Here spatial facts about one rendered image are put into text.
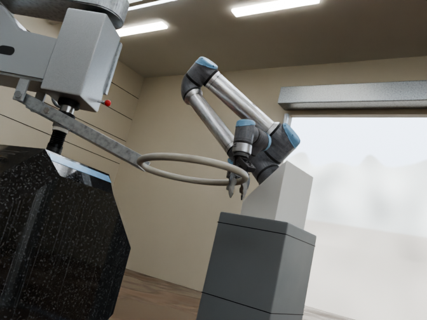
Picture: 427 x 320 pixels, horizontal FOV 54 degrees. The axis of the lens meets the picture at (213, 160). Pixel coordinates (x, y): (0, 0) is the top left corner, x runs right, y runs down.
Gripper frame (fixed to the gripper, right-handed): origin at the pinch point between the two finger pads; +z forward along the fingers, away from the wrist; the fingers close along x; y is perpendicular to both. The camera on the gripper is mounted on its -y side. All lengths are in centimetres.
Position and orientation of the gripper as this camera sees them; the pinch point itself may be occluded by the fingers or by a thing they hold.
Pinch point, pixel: (237, 195)
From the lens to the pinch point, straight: 189.6
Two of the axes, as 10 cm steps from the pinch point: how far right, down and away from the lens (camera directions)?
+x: -9.0, -2.3, -3.7
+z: -1.5, 9.6, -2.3
